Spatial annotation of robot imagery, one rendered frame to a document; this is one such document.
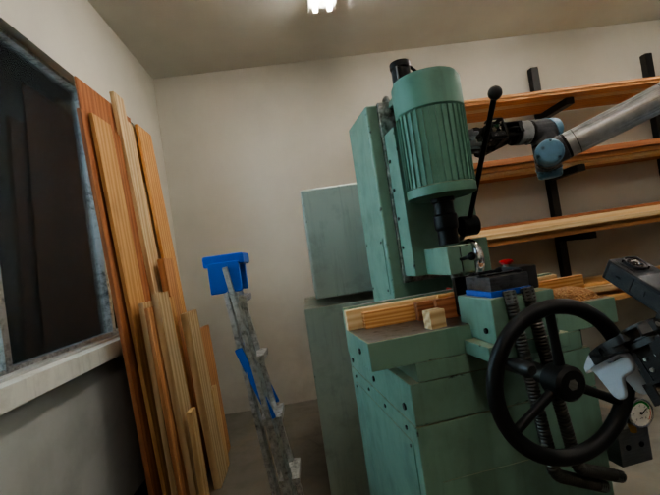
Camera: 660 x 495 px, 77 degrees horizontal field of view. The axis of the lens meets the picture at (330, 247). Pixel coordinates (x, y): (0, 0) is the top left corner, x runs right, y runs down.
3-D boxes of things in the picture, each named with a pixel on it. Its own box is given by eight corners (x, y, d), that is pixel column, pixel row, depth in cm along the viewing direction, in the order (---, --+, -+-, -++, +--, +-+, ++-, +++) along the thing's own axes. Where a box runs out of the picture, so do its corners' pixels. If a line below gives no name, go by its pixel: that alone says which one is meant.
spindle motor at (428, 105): (424, 195, 97) (404, 66, 98) (398, 207, 115) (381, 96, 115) (492, 188, 101) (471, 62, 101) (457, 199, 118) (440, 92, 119)
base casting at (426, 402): (413, 428, 86) (407, 384, 86) (350, 365, 142) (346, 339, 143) (598, 385, 94) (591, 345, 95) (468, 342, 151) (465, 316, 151)
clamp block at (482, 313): (495, 346, 80) (488, 300, 80) (461, 335, 93) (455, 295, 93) (562, 332, 83) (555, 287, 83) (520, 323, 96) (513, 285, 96)
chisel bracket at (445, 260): (451, 281, 101) (446, 247, 102) (427, 280, 115) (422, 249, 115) (478, 276, 103) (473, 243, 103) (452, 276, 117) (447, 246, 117)
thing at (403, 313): (365, 329, 101) (363, 312, 101) (363, 328, 103) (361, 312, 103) (584, 289, 113) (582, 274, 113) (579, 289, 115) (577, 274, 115)
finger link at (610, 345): (585, 367, 52) (639, 341, 44) (578, 356, 52) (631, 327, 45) (616, 360, 53) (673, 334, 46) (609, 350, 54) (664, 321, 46)
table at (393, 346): (385, 385, 75) (379, 353, 76) (347, 353, 105) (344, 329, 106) (659, 327, 87) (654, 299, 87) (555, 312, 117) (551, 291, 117)
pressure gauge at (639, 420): (632, 440, 88) (627, 402, 88) (618, 433, 91) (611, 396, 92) (657, 433, 89) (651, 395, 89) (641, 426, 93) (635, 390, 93)
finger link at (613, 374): (587, 411, 54) (642, 391, 46) (564, 365, 57) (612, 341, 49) (607, 406, 54) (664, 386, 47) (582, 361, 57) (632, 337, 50)
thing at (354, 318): (348, 331, 102) (345, 310, 102) (346, 330, 104) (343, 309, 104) (560, 292, 113) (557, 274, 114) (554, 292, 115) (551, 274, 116)
